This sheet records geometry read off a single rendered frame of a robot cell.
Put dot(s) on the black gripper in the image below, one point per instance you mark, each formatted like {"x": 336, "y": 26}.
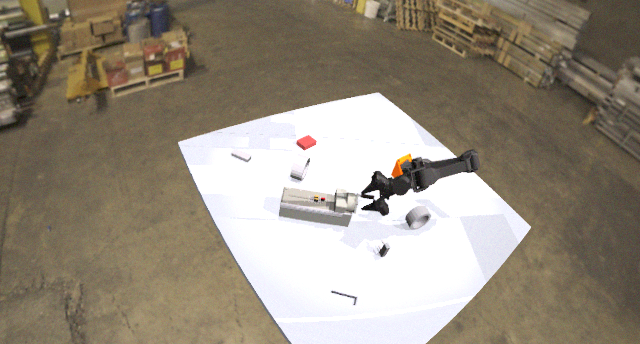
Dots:
{"x": 379, "y": 204}

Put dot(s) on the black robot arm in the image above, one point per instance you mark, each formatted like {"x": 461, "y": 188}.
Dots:
{"x": 422, "y": 172}

